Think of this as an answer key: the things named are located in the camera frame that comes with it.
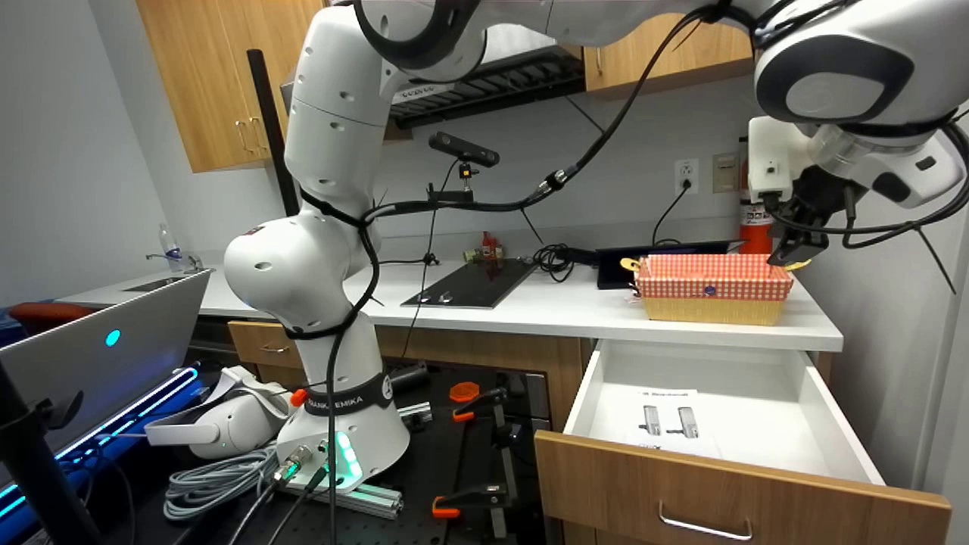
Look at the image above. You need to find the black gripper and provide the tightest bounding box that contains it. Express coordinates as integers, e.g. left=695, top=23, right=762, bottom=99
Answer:
left=766, top=165, right=865, bottom=269

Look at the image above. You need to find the wooden drawer with metal handle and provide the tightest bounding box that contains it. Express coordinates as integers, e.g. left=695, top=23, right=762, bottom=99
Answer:
left=533, top=338, right=953, bottom=545

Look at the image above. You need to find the red fire extinguisher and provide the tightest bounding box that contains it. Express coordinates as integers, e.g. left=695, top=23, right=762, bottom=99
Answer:
left=737, top=196, right=779, bottom=255

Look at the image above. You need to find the red checkered box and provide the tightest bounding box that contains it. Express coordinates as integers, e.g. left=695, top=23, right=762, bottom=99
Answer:
left=628, top=252, right=798, bottom=304

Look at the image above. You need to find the black cooktop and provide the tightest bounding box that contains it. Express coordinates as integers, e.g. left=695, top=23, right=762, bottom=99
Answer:
left=398, top=258, right=540, bottom=313

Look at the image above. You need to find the orange black clamp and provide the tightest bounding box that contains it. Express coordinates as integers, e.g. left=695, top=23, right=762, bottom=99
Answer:
left=445, top=378, right=511, bottom=426
left=431, top=481, right=507, bottom=524

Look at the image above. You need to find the black vertical pole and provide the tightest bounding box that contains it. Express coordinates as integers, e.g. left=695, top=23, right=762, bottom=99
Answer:
left=244, top=44, right=301, bottom=220

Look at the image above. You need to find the white VR headset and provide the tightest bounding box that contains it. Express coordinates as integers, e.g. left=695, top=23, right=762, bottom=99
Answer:
left=142, top=364, right=305, bottom=462

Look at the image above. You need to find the large wooden upper cabinet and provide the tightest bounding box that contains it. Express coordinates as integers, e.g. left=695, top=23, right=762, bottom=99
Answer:
left=134, top=0, right=328, bottom=176

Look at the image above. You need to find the metal faucet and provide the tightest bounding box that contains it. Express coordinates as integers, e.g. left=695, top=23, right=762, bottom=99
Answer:
left=142, top=220, right=205, bottom=275

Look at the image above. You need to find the grey laptop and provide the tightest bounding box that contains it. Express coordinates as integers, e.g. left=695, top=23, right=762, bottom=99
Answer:
left=0, top=269, right=215, bottom=456

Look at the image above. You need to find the red object behind laptop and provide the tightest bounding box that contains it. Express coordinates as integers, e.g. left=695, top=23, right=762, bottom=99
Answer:
left=4, top=301, right=77, bottom=328

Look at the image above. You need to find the black tripod stand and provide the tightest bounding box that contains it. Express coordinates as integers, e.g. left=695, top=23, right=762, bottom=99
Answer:
left=0, top=360, right=103, bottom=545

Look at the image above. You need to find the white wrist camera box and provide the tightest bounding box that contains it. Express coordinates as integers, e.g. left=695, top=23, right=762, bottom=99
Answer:
left=746, top=113, right=812, bottom=200

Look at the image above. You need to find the white wall outlet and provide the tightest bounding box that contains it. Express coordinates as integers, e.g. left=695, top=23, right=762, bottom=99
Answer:
left=672, top=154, right=703, bottom=196

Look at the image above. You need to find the black power cable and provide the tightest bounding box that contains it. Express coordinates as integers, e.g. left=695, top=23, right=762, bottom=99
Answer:
left=649, top=182, right=694, bottom=252

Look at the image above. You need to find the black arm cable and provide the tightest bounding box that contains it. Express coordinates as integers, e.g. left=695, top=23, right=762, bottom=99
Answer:
left=321, top=4, right=730, bottom=545

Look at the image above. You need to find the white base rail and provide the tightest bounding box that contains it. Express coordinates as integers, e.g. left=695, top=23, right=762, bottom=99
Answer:
left=283, top=471, right=406, bottom=524

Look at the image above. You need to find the grey cable coil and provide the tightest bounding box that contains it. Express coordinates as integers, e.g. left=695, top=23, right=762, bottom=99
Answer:
left=160, top=447, right=282, bottom=524

